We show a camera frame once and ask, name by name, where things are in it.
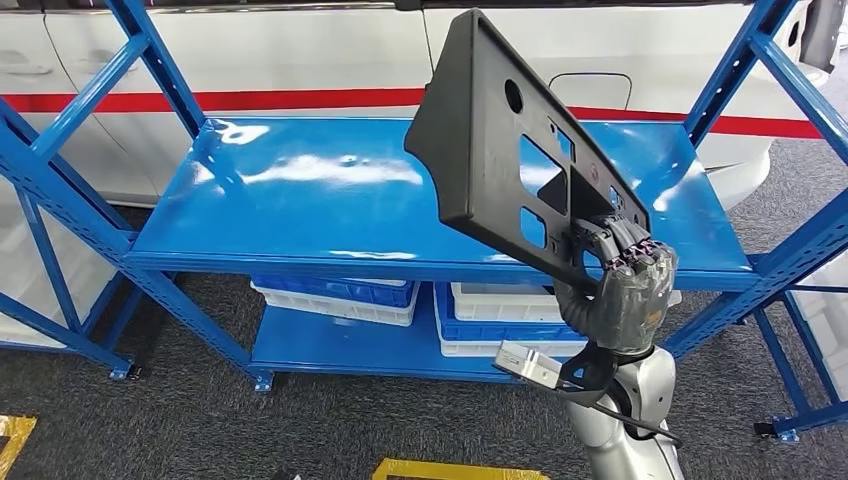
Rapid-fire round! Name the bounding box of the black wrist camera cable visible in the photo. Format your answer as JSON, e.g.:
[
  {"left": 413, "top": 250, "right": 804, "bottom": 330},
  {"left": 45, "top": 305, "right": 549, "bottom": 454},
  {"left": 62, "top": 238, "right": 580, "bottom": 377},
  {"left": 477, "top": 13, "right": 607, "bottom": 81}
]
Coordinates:
[{"left": 563, "top": 387, "right": 684, "bottom": 448}]

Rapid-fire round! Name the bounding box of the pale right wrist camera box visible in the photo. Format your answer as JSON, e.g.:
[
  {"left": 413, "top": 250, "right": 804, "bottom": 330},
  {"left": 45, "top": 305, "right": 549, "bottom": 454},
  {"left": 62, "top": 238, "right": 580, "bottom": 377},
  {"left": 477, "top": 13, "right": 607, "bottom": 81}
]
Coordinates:
[{"left": 493, "top": 339, "right": 564, "bottom": 392}]

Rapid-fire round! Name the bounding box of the black plastic plate bracket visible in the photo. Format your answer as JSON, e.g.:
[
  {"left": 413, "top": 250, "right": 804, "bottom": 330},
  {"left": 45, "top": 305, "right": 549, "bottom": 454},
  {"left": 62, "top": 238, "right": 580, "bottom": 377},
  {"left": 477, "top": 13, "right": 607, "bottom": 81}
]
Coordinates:
[{"left": 404, "top": 7, "right": 652, "bottom": 296}]

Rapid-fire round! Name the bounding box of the yellow floor tape square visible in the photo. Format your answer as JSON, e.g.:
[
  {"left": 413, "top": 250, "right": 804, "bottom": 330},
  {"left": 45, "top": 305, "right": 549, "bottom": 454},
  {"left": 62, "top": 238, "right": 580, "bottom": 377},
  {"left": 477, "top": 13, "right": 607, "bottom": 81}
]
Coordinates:
[{"left": 0, "top": 415, "right": 38, "bottom": 480}]

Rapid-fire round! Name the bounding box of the white vehicle with red stripe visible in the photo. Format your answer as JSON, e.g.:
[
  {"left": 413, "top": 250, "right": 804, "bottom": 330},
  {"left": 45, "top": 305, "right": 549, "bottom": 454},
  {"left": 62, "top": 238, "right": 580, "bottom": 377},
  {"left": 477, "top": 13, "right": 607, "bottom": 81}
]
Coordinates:
[{"left": 0, "top": 0, "right": 848, "bottom": 212}]

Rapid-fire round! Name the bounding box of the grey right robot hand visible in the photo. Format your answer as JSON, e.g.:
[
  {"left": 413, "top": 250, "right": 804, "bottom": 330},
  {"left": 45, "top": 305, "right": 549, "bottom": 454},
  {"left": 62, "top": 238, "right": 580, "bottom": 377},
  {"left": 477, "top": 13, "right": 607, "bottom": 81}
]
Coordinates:
[{"left": 553, "top": 215, "right": 680, "bottom": 359}]

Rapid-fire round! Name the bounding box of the white plastic bin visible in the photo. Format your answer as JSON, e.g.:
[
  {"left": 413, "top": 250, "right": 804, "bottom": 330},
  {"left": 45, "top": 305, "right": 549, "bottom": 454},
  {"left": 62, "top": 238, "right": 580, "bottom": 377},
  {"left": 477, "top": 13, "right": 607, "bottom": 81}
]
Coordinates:
[
  {"left": 791, "top": 250, "right": 848, "bottom": 402},
  {"left": 437, "top": 324, "right": 590, "bottom": 360},
  {"left": 249, "top": 281, "right": 421, "bottom": 329},
  {"left": 450, "top": 282, "right": 684, "bottom": 325},
  {"left": 0, "top": 178, "right": 117, "bottom": 350}
]

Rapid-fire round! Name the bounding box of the black right camera mount bracket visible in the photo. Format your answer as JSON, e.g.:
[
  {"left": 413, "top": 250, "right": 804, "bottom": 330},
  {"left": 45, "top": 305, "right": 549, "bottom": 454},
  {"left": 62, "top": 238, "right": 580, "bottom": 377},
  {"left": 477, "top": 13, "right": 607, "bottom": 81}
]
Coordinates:
[{"left": 555, "top": 341, "right": 624, "bottom": 410}]

